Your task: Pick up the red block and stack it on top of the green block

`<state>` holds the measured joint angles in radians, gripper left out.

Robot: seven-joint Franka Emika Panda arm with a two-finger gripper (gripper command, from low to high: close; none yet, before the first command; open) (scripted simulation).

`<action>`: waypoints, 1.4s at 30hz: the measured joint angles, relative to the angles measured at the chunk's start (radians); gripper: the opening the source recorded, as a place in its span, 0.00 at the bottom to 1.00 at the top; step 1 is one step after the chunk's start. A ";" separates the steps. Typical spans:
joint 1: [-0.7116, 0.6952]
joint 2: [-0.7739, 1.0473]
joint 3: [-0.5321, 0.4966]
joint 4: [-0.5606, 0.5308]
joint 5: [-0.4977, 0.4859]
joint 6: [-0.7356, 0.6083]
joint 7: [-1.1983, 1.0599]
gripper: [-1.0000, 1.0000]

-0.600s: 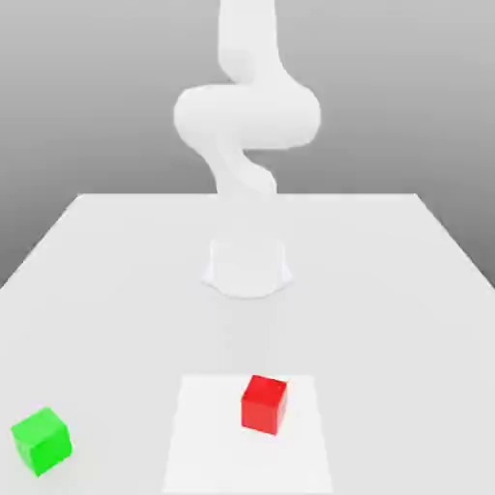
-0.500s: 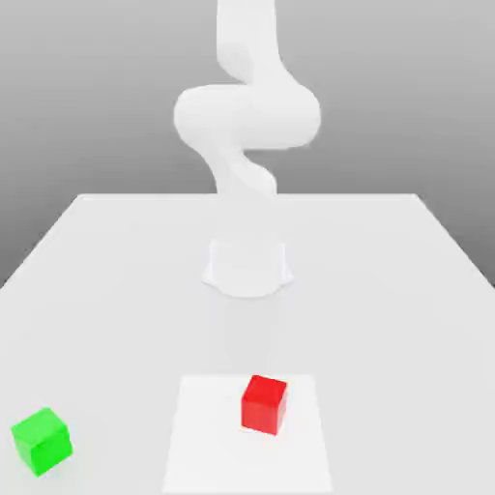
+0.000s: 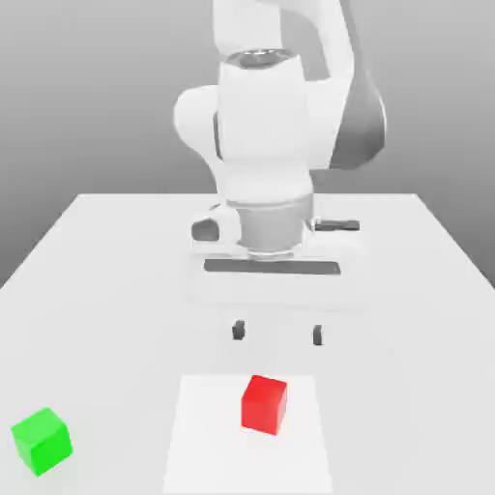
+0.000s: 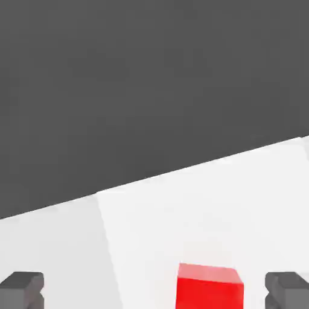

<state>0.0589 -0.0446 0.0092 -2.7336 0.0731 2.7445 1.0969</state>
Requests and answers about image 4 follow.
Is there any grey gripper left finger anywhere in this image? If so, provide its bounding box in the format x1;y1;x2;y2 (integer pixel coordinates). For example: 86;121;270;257
0;271;45;309

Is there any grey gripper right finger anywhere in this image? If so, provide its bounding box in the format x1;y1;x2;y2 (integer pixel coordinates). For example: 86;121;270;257
264;271;309;309

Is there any small red cube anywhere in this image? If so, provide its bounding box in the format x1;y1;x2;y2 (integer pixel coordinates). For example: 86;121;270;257
175;263;244;309

